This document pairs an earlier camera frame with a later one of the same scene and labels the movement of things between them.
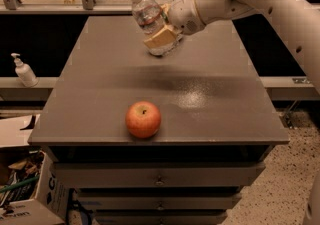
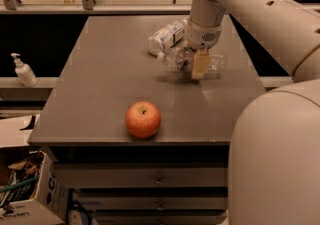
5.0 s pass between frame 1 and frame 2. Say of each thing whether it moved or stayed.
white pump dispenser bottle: stayed
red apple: stayed
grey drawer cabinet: stayed
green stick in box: stayed
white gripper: moved
